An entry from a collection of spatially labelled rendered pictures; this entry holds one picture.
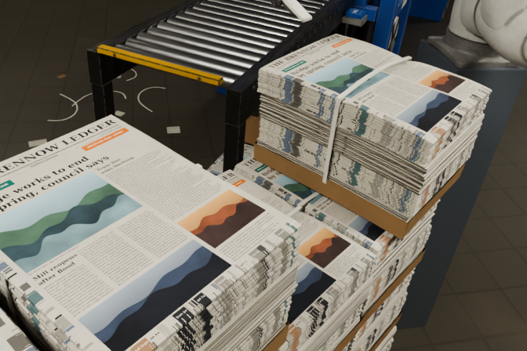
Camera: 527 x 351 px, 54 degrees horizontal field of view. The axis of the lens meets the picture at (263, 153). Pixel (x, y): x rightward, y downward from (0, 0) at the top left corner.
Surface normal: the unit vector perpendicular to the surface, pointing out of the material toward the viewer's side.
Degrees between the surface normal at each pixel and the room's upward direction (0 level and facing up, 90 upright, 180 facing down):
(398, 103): 2
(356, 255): 3
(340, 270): 1
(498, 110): 90
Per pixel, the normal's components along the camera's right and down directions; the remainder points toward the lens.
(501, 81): 0.20, 0.56
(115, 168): 0.09, -0.81
